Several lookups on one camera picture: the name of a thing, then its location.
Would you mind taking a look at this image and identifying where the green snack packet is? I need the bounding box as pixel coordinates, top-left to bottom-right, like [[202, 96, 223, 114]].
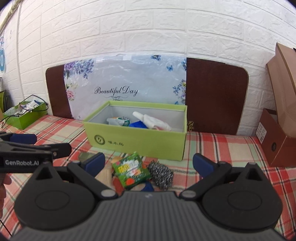
[[112, 152, 151, 189]]

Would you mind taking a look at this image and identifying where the dark brown wooden headboard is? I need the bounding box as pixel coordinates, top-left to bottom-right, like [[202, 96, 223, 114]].
[[45, 57, 248, 135]]

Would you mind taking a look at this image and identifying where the blue tape roll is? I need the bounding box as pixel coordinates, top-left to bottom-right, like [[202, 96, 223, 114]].
[[131, 181, 154, 192]]

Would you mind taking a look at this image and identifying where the floral plastic bag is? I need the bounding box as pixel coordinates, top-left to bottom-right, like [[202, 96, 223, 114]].
[[63, 54, 187, 120]]

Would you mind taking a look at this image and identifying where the red plaid bed sheet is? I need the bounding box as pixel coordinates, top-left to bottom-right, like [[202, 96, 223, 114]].
[[0, 114, 296, 240]]

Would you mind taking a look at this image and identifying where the white cloth in box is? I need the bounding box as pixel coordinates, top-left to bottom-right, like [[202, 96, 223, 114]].
[[132, 111, 171, 131]]

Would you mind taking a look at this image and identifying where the tan cardboard box lid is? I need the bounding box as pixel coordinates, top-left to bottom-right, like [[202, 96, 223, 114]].
[[266, 43, 295, 138]]

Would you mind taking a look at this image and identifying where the small green box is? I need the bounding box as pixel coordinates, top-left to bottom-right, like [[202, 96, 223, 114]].
[[1, 100, 48, 130]]

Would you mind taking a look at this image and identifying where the person's left hand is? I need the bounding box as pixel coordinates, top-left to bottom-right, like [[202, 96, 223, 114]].
[[0, 174, 12, 217]]

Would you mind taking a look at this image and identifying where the tan paper box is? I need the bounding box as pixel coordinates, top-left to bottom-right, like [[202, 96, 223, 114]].
[[95, 162, 114, 188]]

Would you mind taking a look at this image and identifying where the large green storage box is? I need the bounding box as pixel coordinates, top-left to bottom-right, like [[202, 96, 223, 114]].
[[83, 100, 187, 161]]

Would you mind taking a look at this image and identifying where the steel wool scrubber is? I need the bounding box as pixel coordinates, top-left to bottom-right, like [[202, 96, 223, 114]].
[[147, 161, 174, 191]]

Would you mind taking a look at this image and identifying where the brown cardboard shoe box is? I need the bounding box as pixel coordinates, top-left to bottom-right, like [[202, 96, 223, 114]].
[[255, 108, 296, 168]]

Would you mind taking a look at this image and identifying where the black cable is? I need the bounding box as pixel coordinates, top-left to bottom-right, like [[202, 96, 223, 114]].
[[0, 94, 49, 128]]

